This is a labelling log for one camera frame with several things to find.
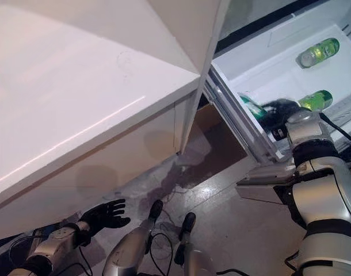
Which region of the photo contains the green drink can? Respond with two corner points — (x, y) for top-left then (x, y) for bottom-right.
(295, 37), (341, 70)
(297, 89), (334, 112)
(238, 91), (269, 119)

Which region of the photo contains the robot leg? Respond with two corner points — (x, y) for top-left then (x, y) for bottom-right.
(102, 199), (164, 276)
(174, 212), (214, 276)

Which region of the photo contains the robot left leg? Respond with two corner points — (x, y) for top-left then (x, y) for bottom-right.
(102, 199), (164, 276)

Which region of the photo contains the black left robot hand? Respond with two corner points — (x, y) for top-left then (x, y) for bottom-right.
(77, 198), (131, 246)

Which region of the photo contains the silver fridge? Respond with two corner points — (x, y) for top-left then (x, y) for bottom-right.
(211, 0), (351, 206)

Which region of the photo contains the white tall side panel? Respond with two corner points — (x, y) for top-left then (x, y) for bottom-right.
(146, 0), (231, 158)

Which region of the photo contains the robot right leg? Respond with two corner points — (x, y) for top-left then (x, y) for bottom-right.
(174, 212), (214, 276)

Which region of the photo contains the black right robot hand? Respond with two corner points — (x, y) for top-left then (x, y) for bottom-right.
(261, 98), (306, 141)

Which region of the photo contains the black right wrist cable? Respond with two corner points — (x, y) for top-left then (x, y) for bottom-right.
(318, 113), (351, 144)

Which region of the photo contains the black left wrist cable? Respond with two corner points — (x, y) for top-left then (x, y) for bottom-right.
(77, 243), (93, 276)

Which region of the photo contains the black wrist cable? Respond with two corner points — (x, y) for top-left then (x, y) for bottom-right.
(77, 243), (93, 276)
(318, 113), (351, 144)

